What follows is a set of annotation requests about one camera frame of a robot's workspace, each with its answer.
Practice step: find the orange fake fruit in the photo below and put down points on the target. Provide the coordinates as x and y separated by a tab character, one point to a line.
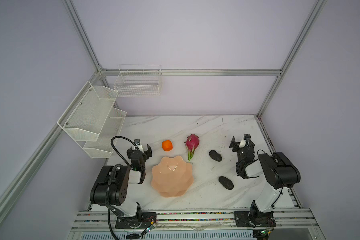
167	145

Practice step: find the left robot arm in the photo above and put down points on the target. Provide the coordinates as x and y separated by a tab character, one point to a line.
111	186

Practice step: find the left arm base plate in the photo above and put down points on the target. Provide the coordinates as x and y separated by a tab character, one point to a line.
142	221

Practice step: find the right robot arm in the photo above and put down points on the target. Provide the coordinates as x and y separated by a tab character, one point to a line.
279	173

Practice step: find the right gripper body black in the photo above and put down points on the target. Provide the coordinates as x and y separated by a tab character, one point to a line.
240	151

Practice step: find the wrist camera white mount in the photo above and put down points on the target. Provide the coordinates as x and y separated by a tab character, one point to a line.
242	143
138	144

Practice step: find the aluminium mounting rail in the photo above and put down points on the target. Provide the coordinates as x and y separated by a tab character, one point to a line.
288	224

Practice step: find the pink fake dragon fruit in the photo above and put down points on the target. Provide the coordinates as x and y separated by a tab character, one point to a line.
192	143

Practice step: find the upper white mesh shelf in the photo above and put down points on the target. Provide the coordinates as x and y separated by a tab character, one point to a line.
84	119

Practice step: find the white wire basket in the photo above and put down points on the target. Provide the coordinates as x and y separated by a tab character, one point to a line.
139	81

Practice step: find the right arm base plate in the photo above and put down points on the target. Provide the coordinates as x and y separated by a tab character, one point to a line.
246	219

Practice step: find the lower white mesh shelf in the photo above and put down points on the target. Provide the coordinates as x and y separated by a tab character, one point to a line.
102	149

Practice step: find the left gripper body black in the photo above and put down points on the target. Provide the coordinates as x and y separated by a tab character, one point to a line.
144	156

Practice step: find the dark fake avocado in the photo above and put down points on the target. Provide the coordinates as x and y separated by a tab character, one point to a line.
214	155
226	183

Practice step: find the white mesh shelf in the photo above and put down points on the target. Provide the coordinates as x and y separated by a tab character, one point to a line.
102	149
84	119

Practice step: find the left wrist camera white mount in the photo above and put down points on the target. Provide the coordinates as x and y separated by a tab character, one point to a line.
138	144

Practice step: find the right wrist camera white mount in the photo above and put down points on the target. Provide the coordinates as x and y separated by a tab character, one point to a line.
242	143

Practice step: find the pink scalloped fruit bowl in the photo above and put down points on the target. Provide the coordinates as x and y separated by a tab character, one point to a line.
172	177

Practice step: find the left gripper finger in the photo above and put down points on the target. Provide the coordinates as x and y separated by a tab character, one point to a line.
149	153
129	152

